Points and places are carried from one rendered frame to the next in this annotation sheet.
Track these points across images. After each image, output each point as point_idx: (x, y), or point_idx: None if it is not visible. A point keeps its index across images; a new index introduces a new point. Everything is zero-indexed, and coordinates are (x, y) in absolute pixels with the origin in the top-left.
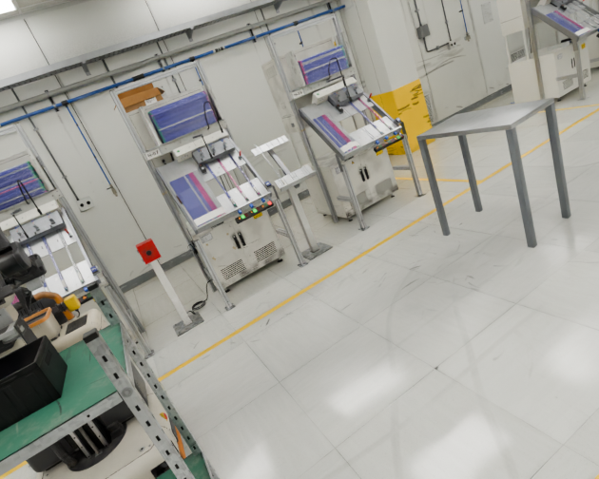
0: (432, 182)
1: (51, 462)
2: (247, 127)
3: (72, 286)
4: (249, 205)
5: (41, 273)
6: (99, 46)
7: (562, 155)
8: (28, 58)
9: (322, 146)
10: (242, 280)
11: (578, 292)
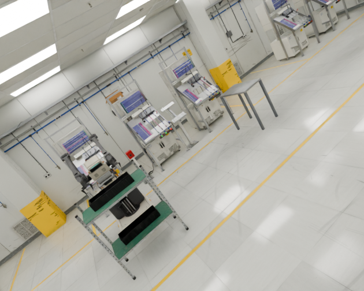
0: (228, 111)
1: (121, 216)
2: (156, 95)
3: None
4: (163, 131)
5: (115, 160)
6: (91, 75)
7: (285, 88)
8: (66, 87)
9: None
10: (166, 160)
11: (270, 142)
